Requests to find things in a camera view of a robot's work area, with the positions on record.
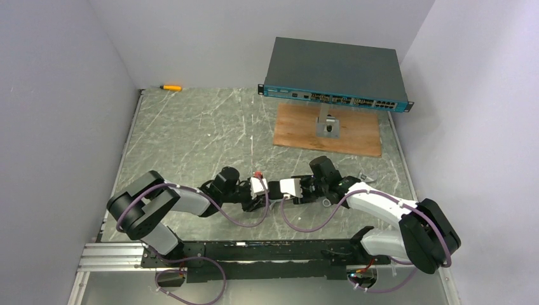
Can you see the black umbrella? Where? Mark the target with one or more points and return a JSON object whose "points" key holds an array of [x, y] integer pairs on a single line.
{"points": [[274, 194]]}

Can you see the plywood board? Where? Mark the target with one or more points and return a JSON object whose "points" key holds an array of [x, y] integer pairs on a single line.
{"points": [[359, 131]]}

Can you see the metal switch stand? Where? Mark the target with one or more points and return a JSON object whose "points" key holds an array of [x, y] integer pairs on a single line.
{"points": [[327, 125]]}

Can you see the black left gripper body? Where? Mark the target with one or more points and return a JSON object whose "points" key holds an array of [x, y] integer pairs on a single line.
{"points": [[251, 200]]}

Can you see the aluminium frame rail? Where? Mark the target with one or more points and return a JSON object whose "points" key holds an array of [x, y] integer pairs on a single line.
{"points": [[111, 257]]}

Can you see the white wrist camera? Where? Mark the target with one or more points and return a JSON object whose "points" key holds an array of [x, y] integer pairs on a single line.
{"points": [[258, 185], [291, 186]]}

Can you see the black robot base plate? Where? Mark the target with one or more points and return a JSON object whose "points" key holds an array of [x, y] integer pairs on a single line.
{"points": [[267, 259]]}

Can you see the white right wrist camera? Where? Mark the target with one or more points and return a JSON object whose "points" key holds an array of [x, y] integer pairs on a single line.
{"points": [[291, 186]]}

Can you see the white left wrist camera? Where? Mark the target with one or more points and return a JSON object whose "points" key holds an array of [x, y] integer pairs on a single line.
{"points": [[258, 185]]}

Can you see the grey network switch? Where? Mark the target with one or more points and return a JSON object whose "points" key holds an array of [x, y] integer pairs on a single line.
{"points": [[336, 74]]}

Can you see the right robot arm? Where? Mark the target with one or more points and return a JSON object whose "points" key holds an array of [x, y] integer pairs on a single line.
{"points": [[421, 234]]}

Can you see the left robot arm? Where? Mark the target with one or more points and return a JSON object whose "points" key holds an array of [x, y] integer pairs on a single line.
{"points": [[141, 206]]}

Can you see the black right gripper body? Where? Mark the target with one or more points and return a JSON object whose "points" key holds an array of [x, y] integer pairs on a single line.
{"points": [[302, 192]]}

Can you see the orange utility knife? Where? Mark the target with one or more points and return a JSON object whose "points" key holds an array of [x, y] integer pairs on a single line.
{"points": [[171, 88]]}

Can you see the red handled adjustable wrench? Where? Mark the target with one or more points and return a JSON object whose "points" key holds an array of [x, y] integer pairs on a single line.
{"points": [[338, 186]]}

